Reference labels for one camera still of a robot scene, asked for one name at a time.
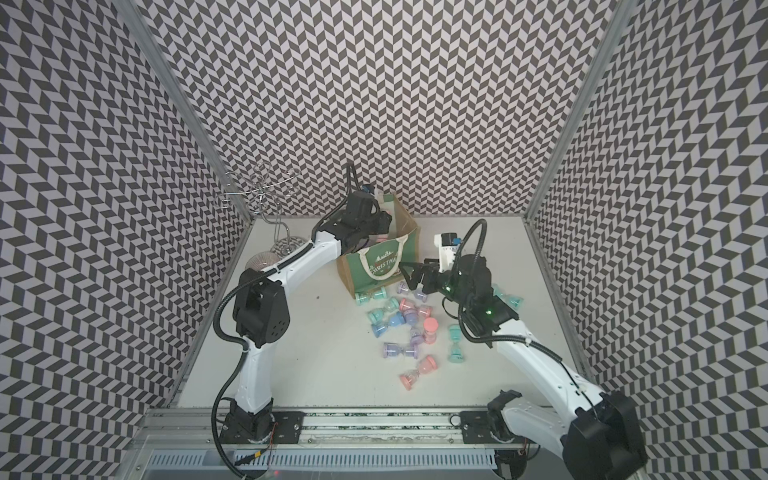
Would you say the purple hourglass centre front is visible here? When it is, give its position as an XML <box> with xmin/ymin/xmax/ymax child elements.
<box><xmin>382</xmin><ymin>342</ymin><xmax>419</xmax><ymax>360</ymax></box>

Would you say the pink glass bowl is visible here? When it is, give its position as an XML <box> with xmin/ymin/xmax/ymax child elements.
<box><xmin>245</xmin><ymin>251</ymin><xmax>281</xmax><ymax>271</ymax></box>

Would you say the green hourglass far right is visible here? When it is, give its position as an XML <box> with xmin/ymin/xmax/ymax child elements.
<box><xmin>492</xmin><ymin>284</ymin><xmax>524</xmax><ymax>312</ymax></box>

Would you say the green hourglass centre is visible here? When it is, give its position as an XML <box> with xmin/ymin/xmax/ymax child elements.
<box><xmin>366</xmin><ymin>297</ymin><xmax>400</xmax><ymax>324</ymax></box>

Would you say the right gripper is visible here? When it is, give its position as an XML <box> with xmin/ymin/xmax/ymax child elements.
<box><xmin>400</xmin><ymin>257</ymin><xmax>474</xmax><ymax>309</ymax></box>

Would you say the green canvas Christmas bag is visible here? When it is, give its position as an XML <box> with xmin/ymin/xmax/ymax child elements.
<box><xmin>336</xmin><ymin>193</ymin><xmax>420</xmax><ymax>298</ymax></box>

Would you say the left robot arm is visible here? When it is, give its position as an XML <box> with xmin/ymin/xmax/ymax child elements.
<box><xmin>212</xmin><ymin>162</ymin><xmax>392</xmax><ymax>444</ymax></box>

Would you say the blue hourglass centre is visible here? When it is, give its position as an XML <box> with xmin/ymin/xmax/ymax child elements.
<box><xmin>371</xmin><ymin>312</ymin><xmax>405</xmax><ymax>338</ymax></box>

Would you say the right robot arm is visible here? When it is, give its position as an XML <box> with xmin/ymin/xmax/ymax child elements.
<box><xmin>398</xmin><ymin>219</ymin><xmax>648</xmax><ymax>479</ymax></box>

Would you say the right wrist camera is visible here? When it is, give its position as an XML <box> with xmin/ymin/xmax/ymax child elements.
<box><xmin>434</xmin><ymin>232</ymin><xmax>461</xmax><ymax>273</ymax></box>

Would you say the pink hourglass upright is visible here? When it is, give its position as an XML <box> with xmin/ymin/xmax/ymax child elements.
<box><xmin>423</xmin><ymin>317</ymin><xmax>439</xmax><ymax>344</ymax></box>

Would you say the pink hourglass front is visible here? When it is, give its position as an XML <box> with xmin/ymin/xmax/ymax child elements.
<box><xmin>399</xmin><ymin>355</ymin><xmax>438</xmax><ymax>391</ymax></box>

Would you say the metal base rail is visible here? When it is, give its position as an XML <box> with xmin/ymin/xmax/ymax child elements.
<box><xmin>132</xmin><ymin>407</ymin><xmax>533</xmax><ymax>449</ymax></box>

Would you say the silver wire stand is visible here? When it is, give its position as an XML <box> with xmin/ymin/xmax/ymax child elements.
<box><xmin>217</xmin><ymin>172</ymin><xmax>307</xmax><ymax>258</ymax></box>

